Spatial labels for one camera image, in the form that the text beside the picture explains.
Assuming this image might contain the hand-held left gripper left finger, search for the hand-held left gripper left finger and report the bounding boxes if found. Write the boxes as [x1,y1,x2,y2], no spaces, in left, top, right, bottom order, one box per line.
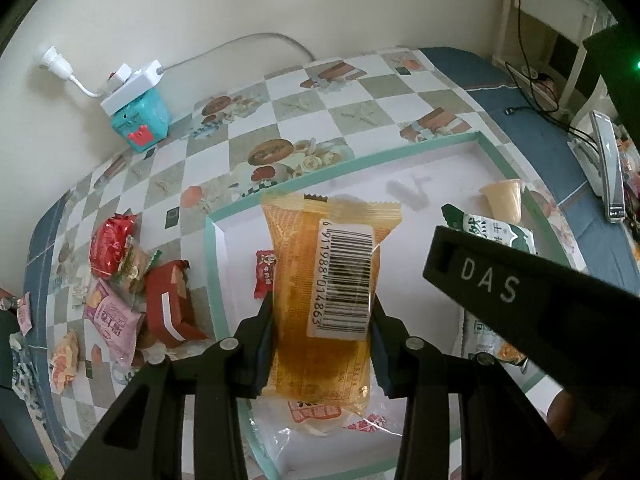
[62,290,276,480]

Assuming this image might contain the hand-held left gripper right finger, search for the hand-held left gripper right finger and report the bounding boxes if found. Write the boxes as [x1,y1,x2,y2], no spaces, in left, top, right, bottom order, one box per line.
[369,296,573,480]

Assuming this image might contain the green white cracker bag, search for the green white cracker bag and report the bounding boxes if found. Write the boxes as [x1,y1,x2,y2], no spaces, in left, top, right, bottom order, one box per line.
[457,310,531,368]

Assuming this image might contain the green milk snack packet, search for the green milk snack packet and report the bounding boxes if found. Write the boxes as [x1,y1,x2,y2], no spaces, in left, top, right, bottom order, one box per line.
[440,203,537,256]

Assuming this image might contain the orange cake packet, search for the orange cake packet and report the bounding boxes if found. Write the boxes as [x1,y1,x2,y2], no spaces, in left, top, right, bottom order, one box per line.
[260,191,403,411]

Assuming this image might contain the small red candy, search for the small red candy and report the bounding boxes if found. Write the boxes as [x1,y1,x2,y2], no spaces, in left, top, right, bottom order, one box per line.
[254,250,276,301]

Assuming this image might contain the clear round bun packet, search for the clear round bun packet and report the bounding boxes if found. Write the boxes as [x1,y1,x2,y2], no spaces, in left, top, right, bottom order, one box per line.
[250,395,406,476]

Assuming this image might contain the pale yellow jelly cup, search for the pale yellow jelly cup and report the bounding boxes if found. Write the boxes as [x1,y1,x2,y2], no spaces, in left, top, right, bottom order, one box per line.
[479,179,526,224]

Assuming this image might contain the dark red snack packet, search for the dark red snack packet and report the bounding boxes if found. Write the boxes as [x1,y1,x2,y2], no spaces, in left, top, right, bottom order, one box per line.
[141,259,208,348]

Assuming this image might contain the pink snack packet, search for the pink snack packet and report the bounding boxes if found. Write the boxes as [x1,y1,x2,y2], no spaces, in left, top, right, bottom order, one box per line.
[82,277,146,366]

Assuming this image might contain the green label cracker packet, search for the green label cracker packet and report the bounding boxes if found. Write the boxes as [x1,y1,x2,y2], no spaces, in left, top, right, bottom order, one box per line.
[112,235,163,296]

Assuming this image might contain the teal shallow cardboard box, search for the teal shallow cardboard box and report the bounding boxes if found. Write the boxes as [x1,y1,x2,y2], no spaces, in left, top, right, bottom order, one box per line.
[204,130,588,480]

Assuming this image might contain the bright red snack packet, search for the bright red snack packet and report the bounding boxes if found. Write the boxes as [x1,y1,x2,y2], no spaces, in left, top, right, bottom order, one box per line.
[89,212,138,278]

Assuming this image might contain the orange white rice cracker packet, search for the orange white rice cracker packet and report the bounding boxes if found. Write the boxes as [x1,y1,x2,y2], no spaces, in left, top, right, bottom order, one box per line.
[50,329,81,393]

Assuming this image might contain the white phone stand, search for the white phone stand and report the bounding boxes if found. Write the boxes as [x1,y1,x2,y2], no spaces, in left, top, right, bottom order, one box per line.
[567,137,608,196]

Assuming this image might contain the smartphone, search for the smartphone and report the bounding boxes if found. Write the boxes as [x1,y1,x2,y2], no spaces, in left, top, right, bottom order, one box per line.
[589,110,627,223]

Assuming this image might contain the pile of colourful small items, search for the pile of colourful small items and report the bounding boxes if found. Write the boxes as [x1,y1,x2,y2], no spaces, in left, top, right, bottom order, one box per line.
[617,135,640,241]

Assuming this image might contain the crumpled white wrappers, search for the crumpled white wrappers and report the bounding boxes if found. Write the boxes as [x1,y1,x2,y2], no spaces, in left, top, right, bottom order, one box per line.
[7,335,51,411]

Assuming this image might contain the pink paper wrapper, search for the pink paper wrapper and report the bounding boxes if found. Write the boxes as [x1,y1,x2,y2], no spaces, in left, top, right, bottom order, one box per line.
[15,291,33,336]

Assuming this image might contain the teal toy box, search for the teal toy box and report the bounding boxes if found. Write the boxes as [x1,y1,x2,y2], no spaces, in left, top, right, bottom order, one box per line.
[109,85,171,154]

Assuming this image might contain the white wooden chair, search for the white wooden chair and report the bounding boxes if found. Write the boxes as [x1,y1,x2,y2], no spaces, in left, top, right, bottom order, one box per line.
[495,0,621,126]

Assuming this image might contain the white power strip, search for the white power strip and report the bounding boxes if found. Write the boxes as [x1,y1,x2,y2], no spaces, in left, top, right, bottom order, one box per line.
[100,58,166,117]

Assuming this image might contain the black cable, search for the black cable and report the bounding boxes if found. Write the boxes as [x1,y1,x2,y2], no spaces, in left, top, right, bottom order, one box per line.
[502,0,601,146]

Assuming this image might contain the grey power cable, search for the grey power cable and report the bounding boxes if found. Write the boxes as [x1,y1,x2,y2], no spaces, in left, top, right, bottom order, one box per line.
[162,32,318,73]

